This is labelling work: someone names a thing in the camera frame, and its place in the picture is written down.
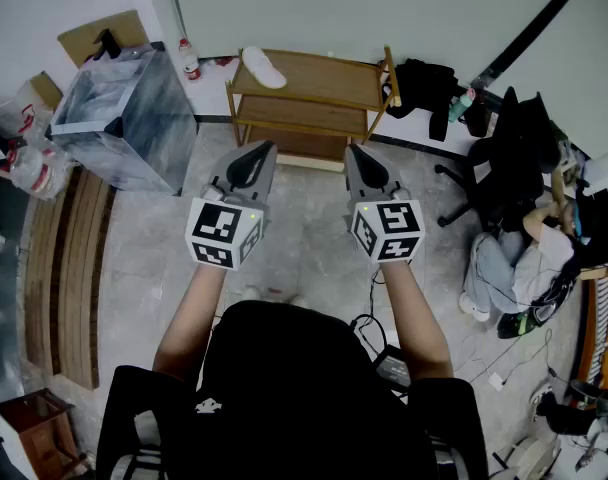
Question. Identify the white charger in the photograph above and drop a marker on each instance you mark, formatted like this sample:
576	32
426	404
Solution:
496	381

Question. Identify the black monitor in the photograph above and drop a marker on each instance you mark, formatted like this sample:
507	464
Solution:
599	228

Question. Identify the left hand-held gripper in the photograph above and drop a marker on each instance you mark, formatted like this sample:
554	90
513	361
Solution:
219	228

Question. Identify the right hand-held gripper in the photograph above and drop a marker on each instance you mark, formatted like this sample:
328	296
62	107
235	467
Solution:
391	230

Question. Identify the black office chair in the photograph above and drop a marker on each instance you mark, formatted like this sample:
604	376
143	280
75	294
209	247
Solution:
509	168

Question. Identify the green and black shoe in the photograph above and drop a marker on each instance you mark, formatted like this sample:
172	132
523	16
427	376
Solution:
521	323

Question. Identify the large cardboard box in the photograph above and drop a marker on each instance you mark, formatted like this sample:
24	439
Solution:
84	33

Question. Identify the green bottle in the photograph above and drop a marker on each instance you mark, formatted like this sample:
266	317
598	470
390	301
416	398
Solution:
460	105

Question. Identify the black bag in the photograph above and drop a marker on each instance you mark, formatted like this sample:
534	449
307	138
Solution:
421	88

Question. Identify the person's left forearm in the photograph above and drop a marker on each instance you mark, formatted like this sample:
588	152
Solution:
189	323

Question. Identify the grey wall pipe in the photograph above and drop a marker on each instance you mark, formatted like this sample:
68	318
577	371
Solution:
176	3

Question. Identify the person's black clothing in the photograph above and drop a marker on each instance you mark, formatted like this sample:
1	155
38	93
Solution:
284	393

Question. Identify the white slipper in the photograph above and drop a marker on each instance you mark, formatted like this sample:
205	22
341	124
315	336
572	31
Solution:
264	68

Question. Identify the small red object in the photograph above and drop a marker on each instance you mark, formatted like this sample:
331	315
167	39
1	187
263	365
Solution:
223	61

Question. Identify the brown wooden stool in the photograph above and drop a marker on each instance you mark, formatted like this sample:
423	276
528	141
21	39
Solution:
39	433

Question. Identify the clear plastic bags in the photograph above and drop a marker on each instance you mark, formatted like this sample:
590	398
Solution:
31	168

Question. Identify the person's white shoe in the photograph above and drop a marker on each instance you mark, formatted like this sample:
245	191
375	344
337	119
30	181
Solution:
298	300
250	294

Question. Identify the stack of wooden planks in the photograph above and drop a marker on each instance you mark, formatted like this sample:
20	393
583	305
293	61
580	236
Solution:
66	278

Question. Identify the wooden slatted frame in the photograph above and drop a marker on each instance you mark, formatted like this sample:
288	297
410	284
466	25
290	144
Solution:
601	328

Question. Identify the black power adapter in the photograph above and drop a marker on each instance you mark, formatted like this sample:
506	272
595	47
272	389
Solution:
393	365

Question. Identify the black bracket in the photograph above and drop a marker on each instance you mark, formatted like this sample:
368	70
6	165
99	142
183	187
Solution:
107	44

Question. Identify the white bottle with red label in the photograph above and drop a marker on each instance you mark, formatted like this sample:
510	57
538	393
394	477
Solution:
190	63

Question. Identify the person's right forearm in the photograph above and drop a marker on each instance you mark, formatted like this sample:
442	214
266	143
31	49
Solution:
414	318

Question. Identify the clear acrylic box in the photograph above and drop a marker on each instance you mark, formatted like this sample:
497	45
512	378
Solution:
129	118

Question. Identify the wooden shelf rack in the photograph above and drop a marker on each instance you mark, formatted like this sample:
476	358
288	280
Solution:
309	113

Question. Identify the small cardboard box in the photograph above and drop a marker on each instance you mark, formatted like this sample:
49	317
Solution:
46	90

